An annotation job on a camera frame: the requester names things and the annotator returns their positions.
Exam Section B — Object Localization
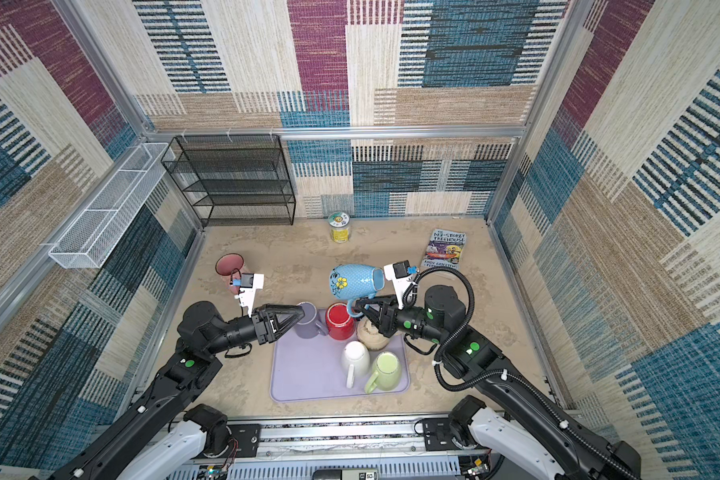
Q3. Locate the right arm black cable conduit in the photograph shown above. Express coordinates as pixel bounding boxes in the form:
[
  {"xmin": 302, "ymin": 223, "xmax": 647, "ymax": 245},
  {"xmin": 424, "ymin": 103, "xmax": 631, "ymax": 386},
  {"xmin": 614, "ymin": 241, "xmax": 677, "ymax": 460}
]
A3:
[{"xmin": 403, "ymin": 266, "xmax": 631, "ymax": 480}]

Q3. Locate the white wire mesh basket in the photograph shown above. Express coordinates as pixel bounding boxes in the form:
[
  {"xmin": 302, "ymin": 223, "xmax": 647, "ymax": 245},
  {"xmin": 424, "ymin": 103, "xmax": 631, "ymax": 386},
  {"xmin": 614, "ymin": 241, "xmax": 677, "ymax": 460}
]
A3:
[{"xmin": 49, "ymin": 143, "xmax": 168, "ymax": 269}]

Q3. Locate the black wire shelf rack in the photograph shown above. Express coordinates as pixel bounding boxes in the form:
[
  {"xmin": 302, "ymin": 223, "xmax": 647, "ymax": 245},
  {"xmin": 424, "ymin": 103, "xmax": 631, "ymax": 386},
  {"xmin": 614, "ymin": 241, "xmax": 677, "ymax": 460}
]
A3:
[{"xmin": 161, "ymin": 134, "xmax": 296, "ymax": 228}]

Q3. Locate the light green mug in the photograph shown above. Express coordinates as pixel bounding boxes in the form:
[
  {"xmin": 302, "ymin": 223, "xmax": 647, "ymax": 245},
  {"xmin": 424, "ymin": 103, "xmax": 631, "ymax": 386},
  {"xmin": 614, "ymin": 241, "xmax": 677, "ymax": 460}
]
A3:
[{"xmin": 364, "ymin": 352, "xmax": 402, "ymax": 394}]

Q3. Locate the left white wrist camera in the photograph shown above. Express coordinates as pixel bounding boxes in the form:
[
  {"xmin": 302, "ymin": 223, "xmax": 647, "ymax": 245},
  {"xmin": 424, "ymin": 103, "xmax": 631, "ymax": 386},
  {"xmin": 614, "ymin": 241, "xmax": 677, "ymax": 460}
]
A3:
[{"xmin": 229, "ymin": 270, "xmax": 264, "ymax": 316}]

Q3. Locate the white mug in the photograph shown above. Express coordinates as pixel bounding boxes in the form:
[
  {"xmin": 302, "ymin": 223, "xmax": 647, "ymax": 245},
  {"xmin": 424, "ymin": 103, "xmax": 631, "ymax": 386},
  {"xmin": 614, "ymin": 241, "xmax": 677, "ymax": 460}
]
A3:
[{"xmin": 341, "ymin": 341, "xmax": 370, "ymax": 389}]

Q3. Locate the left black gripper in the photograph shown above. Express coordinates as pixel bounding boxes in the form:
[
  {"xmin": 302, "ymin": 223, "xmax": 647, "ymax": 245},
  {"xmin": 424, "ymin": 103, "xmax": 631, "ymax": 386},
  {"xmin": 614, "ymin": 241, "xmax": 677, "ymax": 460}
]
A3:
[{"xmin": 205, "ymin": 303, "xmax": 302, "ymax": 359}]

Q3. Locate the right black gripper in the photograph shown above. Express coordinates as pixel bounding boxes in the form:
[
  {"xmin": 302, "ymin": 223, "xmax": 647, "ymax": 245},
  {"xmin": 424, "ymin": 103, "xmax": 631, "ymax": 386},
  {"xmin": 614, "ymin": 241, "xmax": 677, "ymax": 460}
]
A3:
[{"xmin": 356, "ymin": 292, "xmax": 447, "ymax": 345}]

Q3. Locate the lavender mug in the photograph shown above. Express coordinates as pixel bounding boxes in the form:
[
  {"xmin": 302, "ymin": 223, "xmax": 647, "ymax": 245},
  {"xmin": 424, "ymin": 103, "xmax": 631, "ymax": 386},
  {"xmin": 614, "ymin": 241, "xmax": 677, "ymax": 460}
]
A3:
[{"xmin": 293, "ymin": 302, "xmax": 328, "ymax": 340}]

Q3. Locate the colourful paperback book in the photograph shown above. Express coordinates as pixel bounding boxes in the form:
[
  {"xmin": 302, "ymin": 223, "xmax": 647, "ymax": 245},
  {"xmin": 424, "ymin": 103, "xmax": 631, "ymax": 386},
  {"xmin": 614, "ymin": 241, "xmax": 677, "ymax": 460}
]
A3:
[{"xmin": 421, "ymin": 229, "xmax": 467, "ymax": 270}]

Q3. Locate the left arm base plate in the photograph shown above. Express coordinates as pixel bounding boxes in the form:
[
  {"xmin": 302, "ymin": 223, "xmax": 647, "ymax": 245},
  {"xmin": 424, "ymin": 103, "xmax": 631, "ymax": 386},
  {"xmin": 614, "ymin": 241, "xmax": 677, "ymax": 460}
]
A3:
[{"xmin": 202, "ymin": 424, "xmax": 262, "ymax": 460}]

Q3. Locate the lavender plastic tray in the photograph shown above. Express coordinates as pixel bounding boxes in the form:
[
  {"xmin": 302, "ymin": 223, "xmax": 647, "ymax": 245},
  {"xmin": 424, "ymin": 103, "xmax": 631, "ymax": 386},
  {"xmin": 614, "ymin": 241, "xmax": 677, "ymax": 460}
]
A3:
[{"xmin": 269, "ymin": 308, "xmax": 411, "ymax": 403}]

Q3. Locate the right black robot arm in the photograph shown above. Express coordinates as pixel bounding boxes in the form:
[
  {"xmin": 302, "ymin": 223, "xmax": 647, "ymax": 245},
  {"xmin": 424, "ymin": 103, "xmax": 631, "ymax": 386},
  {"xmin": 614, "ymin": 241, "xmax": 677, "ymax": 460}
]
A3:
[{"xmin": 351, "ymin": 285, "xmax": 641, "ymax": 479}]

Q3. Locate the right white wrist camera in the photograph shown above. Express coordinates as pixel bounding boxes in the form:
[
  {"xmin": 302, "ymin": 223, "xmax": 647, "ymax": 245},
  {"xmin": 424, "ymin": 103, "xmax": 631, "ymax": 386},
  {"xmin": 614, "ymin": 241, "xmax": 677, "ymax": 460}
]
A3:
[{"xmin": 383, "ymin": 260, "xmax": 418, "ymax": 310}]

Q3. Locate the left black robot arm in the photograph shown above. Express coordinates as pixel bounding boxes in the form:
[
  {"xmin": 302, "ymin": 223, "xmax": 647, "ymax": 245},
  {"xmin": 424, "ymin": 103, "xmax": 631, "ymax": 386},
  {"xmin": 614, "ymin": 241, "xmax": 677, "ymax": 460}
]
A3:
[{"xmin": 50, "ymin": 301, "xmax": 304, "ymax": 479}]

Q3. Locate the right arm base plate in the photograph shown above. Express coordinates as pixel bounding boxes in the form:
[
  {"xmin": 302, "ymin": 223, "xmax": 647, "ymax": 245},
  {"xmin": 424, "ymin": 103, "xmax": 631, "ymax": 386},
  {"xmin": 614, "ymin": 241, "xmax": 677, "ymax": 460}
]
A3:
[{"xmin": 414, "ymin": 417, "xmax": 483, "ymax": 451}]

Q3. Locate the red mug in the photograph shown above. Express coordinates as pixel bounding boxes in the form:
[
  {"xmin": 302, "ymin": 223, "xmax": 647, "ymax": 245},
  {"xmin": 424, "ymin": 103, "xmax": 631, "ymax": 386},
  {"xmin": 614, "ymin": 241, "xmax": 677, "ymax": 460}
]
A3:
[{"xmin": 325, "ymin": 302, "xmax": 356, "ymax": 341}]

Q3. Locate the pink patterned mug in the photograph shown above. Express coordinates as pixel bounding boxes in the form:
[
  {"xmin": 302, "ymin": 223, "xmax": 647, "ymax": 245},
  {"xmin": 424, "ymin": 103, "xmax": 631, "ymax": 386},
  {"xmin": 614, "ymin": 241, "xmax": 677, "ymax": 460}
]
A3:
[{"xmin": 215, "ymin": 253, "xmax": 246, "ymax": 295}]

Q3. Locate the blue flowered mug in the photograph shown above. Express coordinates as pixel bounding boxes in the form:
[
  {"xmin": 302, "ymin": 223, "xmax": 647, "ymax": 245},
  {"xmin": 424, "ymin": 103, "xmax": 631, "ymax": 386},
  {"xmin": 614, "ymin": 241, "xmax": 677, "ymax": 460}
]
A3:
[{"xmin": 329, "ymin": 264, "xmax": 385, "ymax": 318}]

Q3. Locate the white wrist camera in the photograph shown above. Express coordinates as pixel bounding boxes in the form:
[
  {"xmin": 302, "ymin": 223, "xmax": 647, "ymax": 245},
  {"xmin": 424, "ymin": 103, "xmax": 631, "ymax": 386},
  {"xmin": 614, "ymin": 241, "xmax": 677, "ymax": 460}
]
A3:
[
  {"xmin": 383, "ymin": 260, "xmax": 418, "ymax": 310},
  {"xmin": 229, "ymin": 270, "xmax": 264, "ymax": 316}
]

